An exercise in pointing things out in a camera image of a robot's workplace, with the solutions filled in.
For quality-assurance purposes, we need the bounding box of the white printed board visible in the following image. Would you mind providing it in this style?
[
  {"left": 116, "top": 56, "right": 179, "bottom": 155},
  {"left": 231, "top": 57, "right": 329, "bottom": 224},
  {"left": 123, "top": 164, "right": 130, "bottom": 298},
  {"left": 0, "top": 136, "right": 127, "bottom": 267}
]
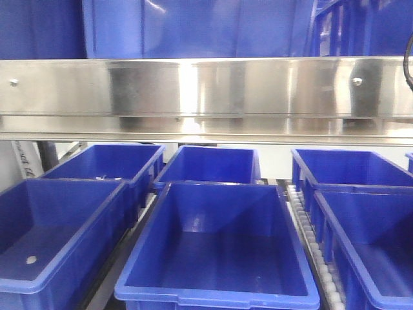
[{"left": 12, "top": 140, "right": 44, "bottom": 179}]

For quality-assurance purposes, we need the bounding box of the upper left blue bin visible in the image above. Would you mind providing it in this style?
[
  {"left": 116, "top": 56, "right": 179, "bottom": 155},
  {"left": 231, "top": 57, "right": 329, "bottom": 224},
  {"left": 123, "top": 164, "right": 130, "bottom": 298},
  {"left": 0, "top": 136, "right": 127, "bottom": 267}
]
[{"left": 1, "top": 1, "right": 86, "bottom": 60}]

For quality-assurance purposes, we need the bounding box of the lower right front blue bin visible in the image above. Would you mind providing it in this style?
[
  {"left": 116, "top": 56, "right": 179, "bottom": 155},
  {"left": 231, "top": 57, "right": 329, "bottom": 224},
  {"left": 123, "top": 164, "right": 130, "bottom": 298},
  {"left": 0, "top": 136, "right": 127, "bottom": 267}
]
[{"left": 314, "top": 191, "right": 412, "bottom": 309}]

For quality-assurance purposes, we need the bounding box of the blue bin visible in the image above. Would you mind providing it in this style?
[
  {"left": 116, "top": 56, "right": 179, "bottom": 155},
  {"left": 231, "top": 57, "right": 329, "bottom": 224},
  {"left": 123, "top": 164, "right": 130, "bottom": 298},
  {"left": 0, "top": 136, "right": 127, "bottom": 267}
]
[
  {"left": 41, "top": 143, "right": 165, "bottom": 227},
  {"left": 153, "top": 145, "right": 261, "bottom": 191},
  {"left": 82, "top": 1, "right": 316, "bottom": 59},
  {"left": 291, "top": 149, "right": 412, "bottom": 212},
  {"left": 1, "top": 1, "right": 86, "bottom": 60},
  {"left": 314, "top": 191, "right": 412, "bottom": 309},
  {"left": 114, "top": 182, "right": 321, "bottom": 309},
  {"left": 1, "top": 179, "right": 128, "bottom": 309}
]

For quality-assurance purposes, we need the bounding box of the upper right blue crate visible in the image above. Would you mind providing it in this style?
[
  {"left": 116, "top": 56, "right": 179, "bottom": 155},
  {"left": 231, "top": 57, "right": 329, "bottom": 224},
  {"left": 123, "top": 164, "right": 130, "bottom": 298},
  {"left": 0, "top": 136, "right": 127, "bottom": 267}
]
[{"left": 308, "top": 1, "right": 412, "bottom": 57}]

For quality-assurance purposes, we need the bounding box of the lower left back blue bin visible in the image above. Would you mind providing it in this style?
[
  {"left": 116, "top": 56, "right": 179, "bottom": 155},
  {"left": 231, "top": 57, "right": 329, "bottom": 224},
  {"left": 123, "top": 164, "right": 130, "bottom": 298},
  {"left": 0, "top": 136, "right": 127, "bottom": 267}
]
[{"left": 41, "top": 143, "right": 165, "bottom": 227}]

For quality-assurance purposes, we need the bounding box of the stainless steel shelf rail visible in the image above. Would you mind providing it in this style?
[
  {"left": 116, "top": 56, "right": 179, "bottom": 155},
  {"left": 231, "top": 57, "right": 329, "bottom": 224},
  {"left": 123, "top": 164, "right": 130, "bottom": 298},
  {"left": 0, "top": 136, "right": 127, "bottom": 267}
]
[{"left": 1, "top": 57, "right": 412, "bottom": 146}]

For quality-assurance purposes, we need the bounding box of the lower front middle blue bin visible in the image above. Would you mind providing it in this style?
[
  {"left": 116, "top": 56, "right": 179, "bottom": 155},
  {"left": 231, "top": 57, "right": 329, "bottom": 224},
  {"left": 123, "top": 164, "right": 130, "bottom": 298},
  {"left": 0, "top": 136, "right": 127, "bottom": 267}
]
[{"left": 114, "top": 182, "right": 321, "bottom": 309}]

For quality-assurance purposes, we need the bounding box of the lower back middle blue bin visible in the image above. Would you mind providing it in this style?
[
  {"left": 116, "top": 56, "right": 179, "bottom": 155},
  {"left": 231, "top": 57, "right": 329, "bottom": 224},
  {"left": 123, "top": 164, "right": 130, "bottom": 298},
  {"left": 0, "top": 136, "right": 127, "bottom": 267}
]
[{"left": 153, "top": 145, "right": 261, "bottom": 191}]

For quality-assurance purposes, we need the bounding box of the black cable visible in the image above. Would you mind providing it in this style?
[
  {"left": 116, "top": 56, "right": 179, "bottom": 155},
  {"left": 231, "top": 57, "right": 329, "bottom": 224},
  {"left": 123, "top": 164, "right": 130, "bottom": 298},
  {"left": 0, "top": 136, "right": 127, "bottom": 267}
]
[{"left": 402, "top": 48, "right": 413, "bottom": 90}]

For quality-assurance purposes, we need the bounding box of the upper middle blue bin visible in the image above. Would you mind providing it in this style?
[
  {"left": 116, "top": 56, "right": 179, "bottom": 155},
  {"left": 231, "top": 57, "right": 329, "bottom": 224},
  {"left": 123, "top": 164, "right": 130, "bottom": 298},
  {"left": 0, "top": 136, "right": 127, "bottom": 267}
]
[{"left": 82, "top": 1, "right": 316, "bottom": 59}]

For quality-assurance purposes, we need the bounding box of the lower right back blue bin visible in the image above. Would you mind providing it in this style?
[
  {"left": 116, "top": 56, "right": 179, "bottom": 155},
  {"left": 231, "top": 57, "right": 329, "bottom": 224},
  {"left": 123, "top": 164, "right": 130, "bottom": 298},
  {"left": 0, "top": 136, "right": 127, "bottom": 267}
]
[{"left": 291, "top": 149, "right": 412, "bottom": 212}]

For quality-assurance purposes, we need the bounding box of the white roller conveyor track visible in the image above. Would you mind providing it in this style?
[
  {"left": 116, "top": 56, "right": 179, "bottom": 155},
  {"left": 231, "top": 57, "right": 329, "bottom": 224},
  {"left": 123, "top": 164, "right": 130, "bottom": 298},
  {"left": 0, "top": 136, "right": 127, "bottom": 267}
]
[{"left": 286, "top": 183, "right": 345, "bottom": 309}]

